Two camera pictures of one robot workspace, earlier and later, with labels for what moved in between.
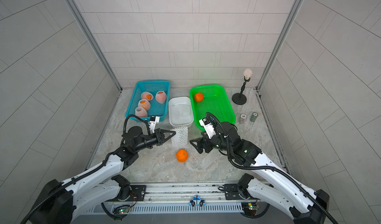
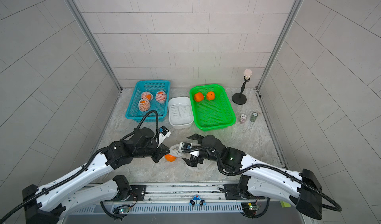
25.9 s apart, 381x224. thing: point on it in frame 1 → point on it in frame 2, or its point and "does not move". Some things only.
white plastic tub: [180, 111] does not move
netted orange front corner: [140, 112] → [170, 158]
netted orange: [160, 96] does not move
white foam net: [180, 140] → [185, 111]
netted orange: [181, 155] → [211, 95]
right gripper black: [201, 142] → [193, 159]
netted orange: [144, 103] does not move
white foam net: [182, 109] → [174, 112]
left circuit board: [122, 210] does not move
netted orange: [147, 95] does not move
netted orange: [198, 96] does not move
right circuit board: [249, 208] does not move
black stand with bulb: [240, 98] does not move
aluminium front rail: [179, 193] does not move
